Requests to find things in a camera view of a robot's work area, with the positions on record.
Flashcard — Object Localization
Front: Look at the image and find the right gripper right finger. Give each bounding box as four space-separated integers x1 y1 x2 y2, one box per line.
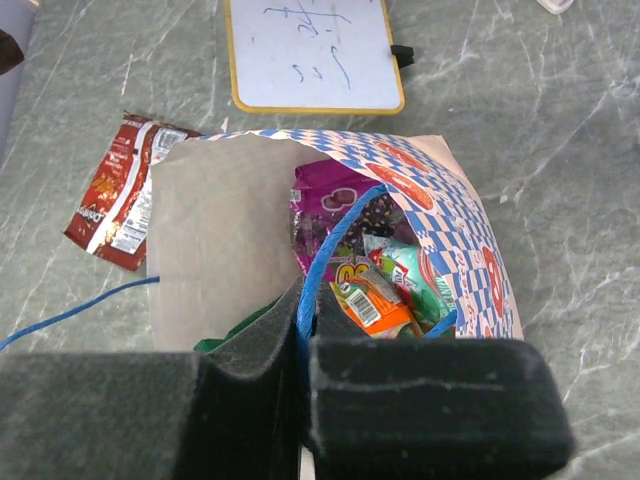
308 286 575 479

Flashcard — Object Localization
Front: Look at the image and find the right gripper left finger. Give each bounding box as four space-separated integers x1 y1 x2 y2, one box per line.
1 281 302 479

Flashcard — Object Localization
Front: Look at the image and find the blue checkered paper bag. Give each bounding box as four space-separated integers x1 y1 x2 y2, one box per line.
147 129 523 351

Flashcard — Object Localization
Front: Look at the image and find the teal Fox's candy bag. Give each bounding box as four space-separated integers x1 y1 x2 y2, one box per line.
363 234 457 336

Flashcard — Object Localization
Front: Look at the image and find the purple candy bag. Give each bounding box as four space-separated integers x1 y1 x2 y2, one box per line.
289 158 419 286

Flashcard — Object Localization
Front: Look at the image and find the green snack packet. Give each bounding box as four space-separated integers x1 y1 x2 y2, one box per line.
193 298 280 354

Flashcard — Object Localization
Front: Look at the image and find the orange snack packet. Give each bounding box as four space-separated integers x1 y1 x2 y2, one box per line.
330 269 423 339

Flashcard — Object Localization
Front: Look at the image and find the small yellow-framed whiteboard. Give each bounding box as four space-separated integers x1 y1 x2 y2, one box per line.
225 0 405 115

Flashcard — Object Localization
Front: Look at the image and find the white eraser block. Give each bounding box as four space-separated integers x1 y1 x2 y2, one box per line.
536 0 574 15

